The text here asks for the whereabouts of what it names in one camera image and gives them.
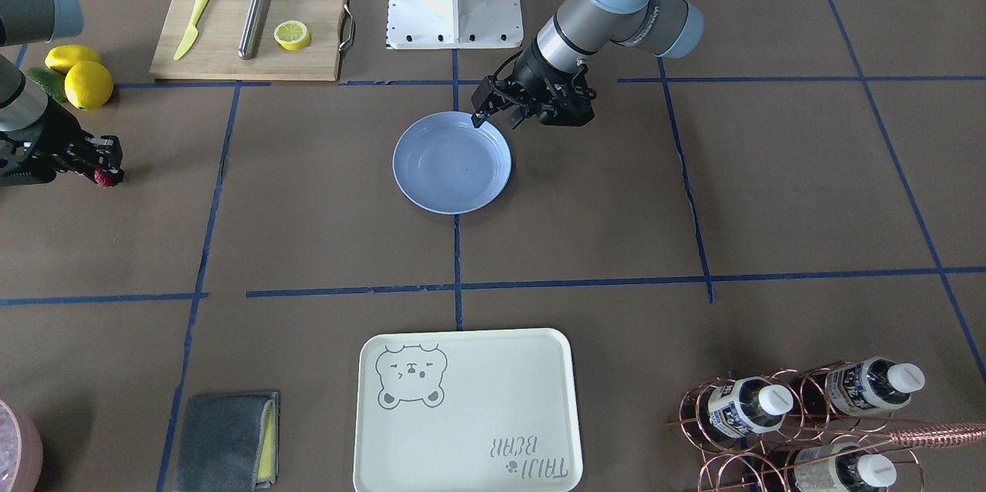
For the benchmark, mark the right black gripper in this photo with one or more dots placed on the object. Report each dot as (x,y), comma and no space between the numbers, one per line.
(48,142)

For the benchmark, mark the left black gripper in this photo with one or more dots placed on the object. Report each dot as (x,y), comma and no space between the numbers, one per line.
(530,76)

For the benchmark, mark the red strawberry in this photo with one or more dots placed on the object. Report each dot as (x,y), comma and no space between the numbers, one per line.
(104,179)

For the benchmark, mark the blue round plate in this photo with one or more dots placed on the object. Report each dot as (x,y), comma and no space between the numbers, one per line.
(445,165)

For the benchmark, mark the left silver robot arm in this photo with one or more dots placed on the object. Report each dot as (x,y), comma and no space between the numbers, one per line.
(745,69)

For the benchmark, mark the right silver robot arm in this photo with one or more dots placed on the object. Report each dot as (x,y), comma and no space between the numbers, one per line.
(27,25)

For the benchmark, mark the yellow lemon front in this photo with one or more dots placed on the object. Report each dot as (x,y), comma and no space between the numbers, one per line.
(88,85)

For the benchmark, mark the yellow lemon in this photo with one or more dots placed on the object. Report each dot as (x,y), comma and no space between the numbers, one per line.
(61,59)
(88,85)

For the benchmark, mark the yellow lemon back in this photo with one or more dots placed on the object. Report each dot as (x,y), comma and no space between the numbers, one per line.
(61,59)

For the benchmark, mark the yellow plastic knife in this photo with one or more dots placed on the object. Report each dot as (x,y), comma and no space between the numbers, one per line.
(192,31)

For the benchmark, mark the lemon half slice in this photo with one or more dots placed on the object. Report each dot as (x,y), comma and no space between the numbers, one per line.
(292,35)

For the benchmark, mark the steel knife sharpener rod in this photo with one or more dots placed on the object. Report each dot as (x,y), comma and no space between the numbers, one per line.
(252,25)

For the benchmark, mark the cream bear tray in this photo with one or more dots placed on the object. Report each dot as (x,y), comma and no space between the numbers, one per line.
(481,410)

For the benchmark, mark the grey folded cloth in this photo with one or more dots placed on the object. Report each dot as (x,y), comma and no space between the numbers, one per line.
(229,442)

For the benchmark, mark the dark drink bottle two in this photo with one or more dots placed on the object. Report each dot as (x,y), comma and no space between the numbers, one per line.
(750,405)

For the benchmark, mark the dark drink bottle one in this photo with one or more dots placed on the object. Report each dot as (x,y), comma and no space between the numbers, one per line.
(874,386)

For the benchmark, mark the dark drink bottle three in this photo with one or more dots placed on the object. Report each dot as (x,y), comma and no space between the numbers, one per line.
(841,467)

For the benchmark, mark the copper wire bottle rack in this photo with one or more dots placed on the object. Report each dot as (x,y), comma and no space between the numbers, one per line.
(764,461)

